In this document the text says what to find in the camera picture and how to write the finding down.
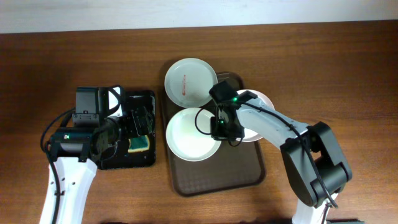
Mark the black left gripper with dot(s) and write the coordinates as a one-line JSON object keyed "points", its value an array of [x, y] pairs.
{"points": [[138, 121]]}

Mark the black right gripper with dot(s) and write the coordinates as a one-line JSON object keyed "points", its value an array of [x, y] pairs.
{"points": [[227, 134]]}

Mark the green yellow sponge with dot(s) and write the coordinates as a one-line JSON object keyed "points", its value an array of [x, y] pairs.
{"points": [[139, 144]]}

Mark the white plate pinkish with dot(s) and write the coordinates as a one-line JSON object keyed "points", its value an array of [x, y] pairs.
{"points": [[250, 135]]}

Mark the white plate front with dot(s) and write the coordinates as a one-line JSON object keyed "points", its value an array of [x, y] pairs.
{"points": [[185, 141]]}

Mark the brown serving tray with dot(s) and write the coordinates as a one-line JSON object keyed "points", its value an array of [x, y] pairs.
{"points": [[229, 168]]}

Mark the grey-white plate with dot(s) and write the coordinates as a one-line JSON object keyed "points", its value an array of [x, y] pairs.
{"points": [[188, 81]]}

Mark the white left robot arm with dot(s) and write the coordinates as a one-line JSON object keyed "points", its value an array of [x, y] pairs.
{"points": [[87, 141]]}

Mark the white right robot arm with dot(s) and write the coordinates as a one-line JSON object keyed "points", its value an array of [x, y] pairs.
{"points": [[316, 167]]}

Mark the black small tray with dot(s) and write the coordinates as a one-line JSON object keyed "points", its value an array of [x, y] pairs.
{"points": [[116, 156]]}

